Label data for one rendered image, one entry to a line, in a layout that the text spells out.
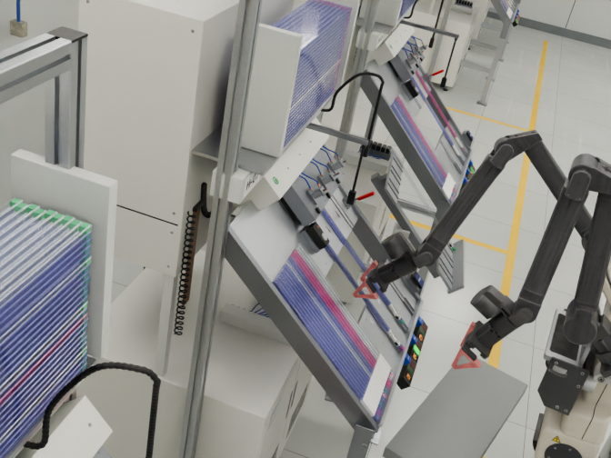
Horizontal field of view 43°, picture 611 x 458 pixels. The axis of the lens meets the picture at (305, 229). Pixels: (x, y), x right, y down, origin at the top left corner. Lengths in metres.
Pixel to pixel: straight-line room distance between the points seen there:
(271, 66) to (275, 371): 1.02
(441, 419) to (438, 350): 1.28
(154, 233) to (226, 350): 0.58
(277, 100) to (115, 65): 0.40
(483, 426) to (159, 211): 1.21
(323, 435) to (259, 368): 0.79
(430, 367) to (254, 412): 1.48
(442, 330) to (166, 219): 2.13
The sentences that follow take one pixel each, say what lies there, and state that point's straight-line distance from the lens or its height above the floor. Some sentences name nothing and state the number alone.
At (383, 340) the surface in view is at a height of 0.77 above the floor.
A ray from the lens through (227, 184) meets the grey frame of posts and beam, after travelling 1.89.
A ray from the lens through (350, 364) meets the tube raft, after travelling 2.21.
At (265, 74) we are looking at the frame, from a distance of 1.91.
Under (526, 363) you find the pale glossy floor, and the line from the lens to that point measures 3.91.
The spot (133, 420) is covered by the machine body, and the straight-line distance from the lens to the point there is 2.56.
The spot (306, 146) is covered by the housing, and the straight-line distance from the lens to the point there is 2.39.
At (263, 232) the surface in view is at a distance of 2.13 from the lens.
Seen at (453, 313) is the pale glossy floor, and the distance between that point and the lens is 4.05.
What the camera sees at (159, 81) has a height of 1.55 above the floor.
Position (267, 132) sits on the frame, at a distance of 1.96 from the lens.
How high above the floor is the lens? 2.26
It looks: 31 degrees down
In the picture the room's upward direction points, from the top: 12 degrees clockwise
